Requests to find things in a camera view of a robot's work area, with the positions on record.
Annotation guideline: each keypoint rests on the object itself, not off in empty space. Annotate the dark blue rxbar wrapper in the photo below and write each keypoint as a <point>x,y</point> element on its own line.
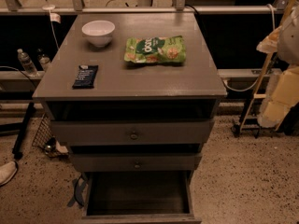
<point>85,77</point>

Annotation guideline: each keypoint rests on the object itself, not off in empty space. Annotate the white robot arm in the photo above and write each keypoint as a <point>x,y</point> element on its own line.
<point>282,92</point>

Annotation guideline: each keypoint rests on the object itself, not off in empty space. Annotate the grey drawer cabinet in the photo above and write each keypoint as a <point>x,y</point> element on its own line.
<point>133,93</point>

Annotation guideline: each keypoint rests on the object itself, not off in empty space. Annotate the grey top drawer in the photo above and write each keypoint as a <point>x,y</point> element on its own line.
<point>123,133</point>

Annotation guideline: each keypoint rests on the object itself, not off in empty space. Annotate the grey middle drawer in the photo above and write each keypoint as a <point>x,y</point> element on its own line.
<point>133,162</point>

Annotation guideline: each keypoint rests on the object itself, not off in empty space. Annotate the grey open bottom drawer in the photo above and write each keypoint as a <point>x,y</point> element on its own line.
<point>150,197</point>

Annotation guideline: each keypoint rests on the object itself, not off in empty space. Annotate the green snack bag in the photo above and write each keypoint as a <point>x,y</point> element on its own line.
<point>155,50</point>

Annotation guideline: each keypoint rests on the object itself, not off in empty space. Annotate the white ceramic bowl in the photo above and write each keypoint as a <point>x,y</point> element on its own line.
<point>98,33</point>

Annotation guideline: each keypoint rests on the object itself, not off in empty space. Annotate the wooden ladder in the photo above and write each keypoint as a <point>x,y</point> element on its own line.
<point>246,119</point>

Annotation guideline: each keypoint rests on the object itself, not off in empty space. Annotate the black pole stand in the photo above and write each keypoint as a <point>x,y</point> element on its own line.
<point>16,151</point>

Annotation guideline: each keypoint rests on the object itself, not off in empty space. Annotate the clear plastic water bottle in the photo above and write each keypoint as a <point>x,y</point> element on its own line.
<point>27,63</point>

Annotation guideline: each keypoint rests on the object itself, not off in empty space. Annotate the white shoe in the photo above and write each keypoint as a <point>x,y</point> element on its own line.
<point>7,172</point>

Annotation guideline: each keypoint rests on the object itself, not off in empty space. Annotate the black wire basket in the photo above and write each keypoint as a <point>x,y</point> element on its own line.
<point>46,141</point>

